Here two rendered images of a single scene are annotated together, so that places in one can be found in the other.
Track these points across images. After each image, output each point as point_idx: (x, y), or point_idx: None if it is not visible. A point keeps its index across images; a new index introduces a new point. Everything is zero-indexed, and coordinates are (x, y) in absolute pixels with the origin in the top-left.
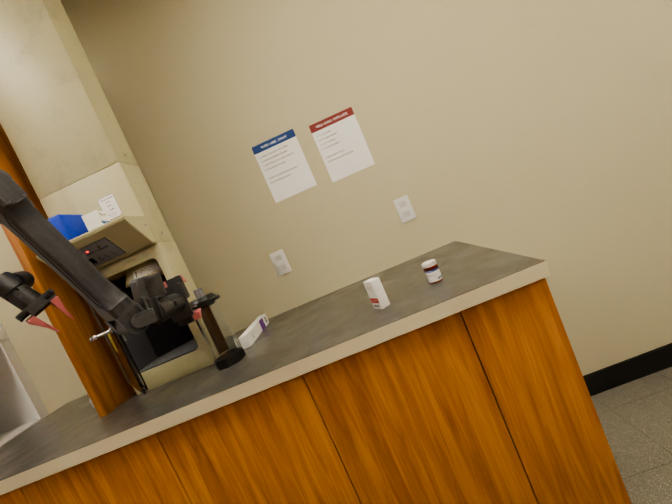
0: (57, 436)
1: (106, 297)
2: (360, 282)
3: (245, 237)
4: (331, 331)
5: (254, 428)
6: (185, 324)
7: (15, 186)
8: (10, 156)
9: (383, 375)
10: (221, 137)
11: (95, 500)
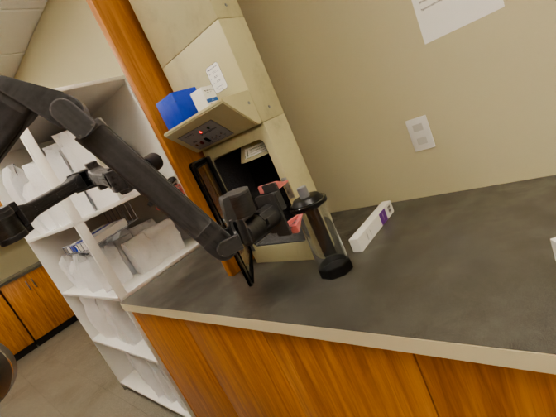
0: (203, 278)
1: (191, 224)
2: (548, 182)
3: (376, 96)
4: (468, 297)
5: (347, 366)
6: (283, 235)
7: (82, 116)
8: (136, 19)
9: (545, 402)
10: None
11: (223, 346)
